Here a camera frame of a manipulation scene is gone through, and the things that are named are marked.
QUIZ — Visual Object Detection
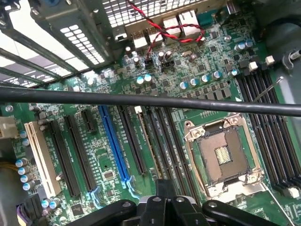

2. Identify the CPU socket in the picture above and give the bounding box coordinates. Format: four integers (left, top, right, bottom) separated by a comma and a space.
183, 113, 271, 203

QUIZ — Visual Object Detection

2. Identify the long black expansion slot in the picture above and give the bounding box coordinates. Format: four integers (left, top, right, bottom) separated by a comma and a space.
48, 120, 82, 197
64, 115, 98, 193
117, 105, 147, 176

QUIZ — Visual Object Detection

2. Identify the short black expansion slot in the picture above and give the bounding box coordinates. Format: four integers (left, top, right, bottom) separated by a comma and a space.
81, 109, 97, 133

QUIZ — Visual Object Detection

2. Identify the thick black cable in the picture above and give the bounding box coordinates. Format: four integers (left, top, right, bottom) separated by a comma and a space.
0, 86, 301, 118

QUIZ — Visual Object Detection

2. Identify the black main power connector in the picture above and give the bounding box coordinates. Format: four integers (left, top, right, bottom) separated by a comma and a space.
16, 194, 44, 226

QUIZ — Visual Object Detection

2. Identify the grey cable clip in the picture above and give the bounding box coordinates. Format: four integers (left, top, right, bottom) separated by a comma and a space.
281, 47, 301, 71

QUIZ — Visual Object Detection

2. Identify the white expansion slot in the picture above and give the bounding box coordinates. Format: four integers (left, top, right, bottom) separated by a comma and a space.
24, 121, 62, 199

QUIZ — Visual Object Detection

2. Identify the teal serial port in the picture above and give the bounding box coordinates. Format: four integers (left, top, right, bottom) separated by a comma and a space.
197, 11, 222, 27

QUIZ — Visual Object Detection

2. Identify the red and black twisted wire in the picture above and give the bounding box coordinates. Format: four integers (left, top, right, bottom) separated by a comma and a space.
127, 0, 206, 62

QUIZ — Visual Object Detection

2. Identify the yellow and black wire bundle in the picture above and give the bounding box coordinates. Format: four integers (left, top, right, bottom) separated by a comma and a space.
0, 161, 19, 171

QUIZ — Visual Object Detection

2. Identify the blue expansion slot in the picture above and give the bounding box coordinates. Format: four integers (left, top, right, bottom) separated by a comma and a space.
98, 105, 130, 181

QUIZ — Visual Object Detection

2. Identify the grey PC case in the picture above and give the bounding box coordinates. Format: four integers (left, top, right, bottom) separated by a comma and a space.
0, 0, 301, 226

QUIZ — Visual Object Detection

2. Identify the silver port block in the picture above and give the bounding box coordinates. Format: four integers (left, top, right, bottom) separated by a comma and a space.
131, 32, 148, 49
178, 10, 201, 36
163, 17, 181, 40
145, 27, 163, 46

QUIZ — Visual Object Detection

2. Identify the black RAM slot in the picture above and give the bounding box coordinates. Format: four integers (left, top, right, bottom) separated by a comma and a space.
255, 70, 301, 183
164, 107, 200, 203
144, 107, 176, 182
236, 73, 284, 190

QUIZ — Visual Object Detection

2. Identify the green motherboard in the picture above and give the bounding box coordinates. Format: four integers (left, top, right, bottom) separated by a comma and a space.
0, 4, 301, 226

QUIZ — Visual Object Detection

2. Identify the RAM slot with white clips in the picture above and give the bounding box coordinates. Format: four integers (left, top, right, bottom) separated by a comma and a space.
154, 107, 189, 196
244, 61, 301, 199
134, 105, 165, 181
262, 55, 301, 167

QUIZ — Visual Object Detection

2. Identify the thin metal locking lever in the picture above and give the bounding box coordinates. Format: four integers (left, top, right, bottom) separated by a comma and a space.
252, 75, 285, 103

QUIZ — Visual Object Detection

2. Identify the perforated metal slot cover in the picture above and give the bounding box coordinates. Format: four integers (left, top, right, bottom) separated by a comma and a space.
30, 0, 107, 69

